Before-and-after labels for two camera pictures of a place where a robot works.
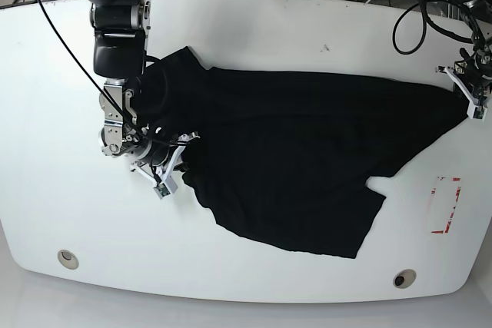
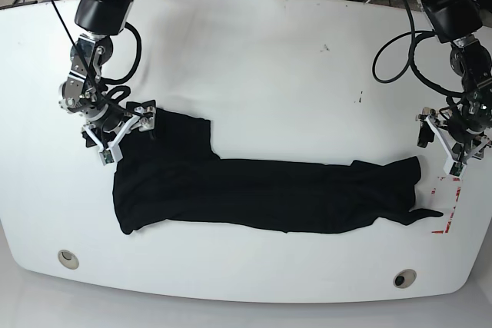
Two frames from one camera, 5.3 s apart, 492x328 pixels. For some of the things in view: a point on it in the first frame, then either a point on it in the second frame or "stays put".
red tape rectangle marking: [433, 190] stays put
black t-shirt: [284, 158] -> [169, 177]
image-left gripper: [157, 160] -> [109, 129]
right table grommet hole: [404, 278] stays put
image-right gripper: [473, 74] -> [466, 134]
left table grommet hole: [68, 260] stays put
